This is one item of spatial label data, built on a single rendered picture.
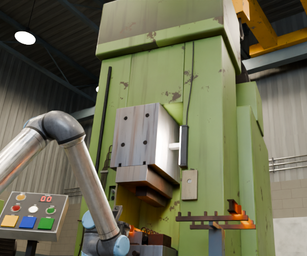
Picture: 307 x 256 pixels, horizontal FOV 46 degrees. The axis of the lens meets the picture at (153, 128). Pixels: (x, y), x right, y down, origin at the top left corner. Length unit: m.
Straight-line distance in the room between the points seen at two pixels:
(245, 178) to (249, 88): 0.86
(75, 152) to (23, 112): 10.33
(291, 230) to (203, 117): 5.22
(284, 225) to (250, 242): 4.90
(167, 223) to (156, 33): 1.32
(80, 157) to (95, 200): 0.19
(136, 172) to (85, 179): 0.66
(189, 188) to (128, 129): 0.52
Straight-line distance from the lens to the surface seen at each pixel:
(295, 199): 8.02
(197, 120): 2.24
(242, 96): 3.03
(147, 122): 2.20
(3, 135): 11.23
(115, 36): 2.84
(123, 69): 2.69
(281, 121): 8.65
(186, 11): 2.69
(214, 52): 2.47
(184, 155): 2.14
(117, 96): 2.59
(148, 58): 2.64
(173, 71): 2.49
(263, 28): 8.22
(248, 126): 2.64
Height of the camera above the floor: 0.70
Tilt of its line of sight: 24 degrees up
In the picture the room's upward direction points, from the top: 4 degrees clockwise
